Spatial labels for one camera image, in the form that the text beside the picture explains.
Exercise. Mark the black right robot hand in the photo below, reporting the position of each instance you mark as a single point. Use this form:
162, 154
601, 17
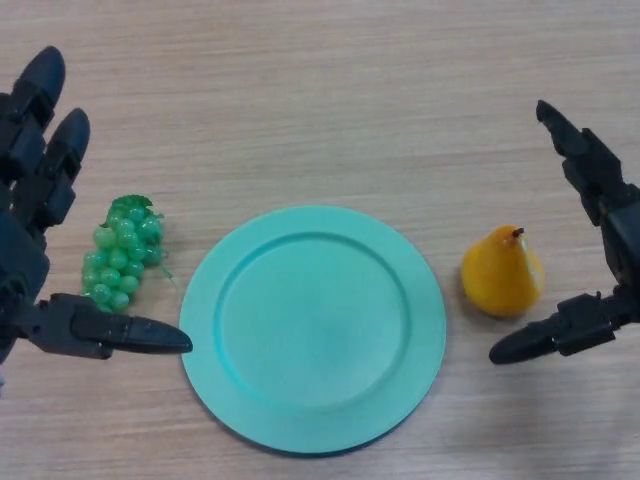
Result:
622, 240

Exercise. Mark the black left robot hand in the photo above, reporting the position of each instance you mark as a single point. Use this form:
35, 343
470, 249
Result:
25, 260

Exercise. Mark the yellow pear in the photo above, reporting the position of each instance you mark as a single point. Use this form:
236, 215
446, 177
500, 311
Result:
502, 277

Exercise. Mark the green round plate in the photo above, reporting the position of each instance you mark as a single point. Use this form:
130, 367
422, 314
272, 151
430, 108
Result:
312, 330

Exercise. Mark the green grape bunch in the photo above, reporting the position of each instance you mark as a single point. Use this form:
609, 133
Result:
120, 255

